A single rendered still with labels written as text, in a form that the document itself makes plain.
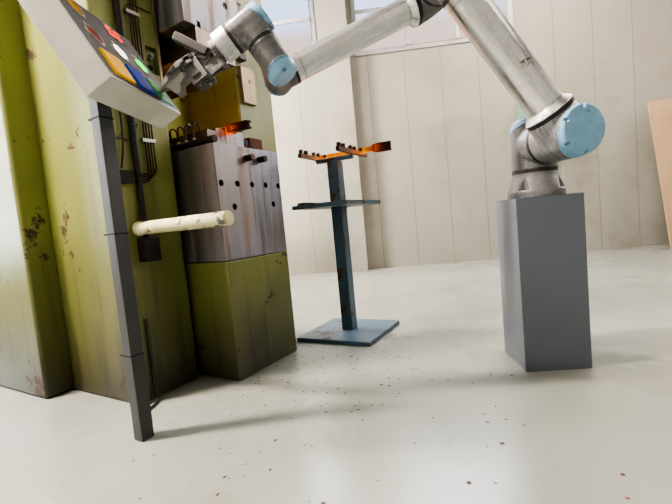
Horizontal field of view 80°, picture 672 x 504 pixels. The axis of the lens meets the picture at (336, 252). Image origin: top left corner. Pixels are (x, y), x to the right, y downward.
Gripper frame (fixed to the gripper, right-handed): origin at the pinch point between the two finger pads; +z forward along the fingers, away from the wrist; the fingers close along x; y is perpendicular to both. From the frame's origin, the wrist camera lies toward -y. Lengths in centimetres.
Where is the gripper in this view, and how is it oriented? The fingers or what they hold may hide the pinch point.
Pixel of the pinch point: (162, 87)
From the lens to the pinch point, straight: 138.1
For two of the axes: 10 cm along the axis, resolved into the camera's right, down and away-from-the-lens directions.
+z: -8.1, 5.7, 1.2
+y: 5.8, 8.2, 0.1
